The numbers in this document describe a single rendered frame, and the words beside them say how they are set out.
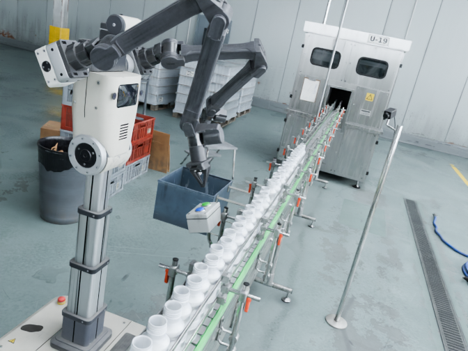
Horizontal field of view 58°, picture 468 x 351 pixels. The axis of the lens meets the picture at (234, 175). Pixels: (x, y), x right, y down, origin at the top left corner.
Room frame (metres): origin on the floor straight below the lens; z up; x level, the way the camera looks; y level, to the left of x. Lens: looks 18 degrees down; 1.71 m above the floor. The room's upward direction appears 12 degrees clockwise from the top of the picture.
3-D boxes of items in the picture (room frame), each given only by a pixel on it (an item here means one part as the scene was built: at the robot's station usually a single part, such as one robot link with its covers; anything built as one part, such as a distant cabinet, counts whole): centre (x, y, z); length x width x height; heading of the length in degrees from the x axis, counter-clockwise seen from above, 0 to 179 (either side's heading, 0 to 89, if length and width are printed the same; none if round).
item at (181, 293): (0.80, 0.06, 1.08); 0.06 x 0.06 x 0.17
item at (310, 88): (6.08, -0.80, 1.22); 0.23 x 0.03 x 0.32; 76
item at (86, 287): (1.59, 0.53, 0.49); 0.13 x 0.13 x 0.40; 76
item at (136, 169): (4.49, 1.27, 0.11); 0.61 x 0.41 x 0.22; 169
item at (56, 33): (10.57, 4.89, 0.55); 0.40 x 0.40 x 1.10; 76
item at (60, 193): (3.23, 1.36, 0.32); 0.45 x 0.45 x 0.64
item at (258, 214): (1.43, -0.10, 1.08); 0.06 x 0.06 x 0.17
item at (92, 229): (1.59, 0.53, 0.74); 0.11 x 0.11 x 0.40; 76
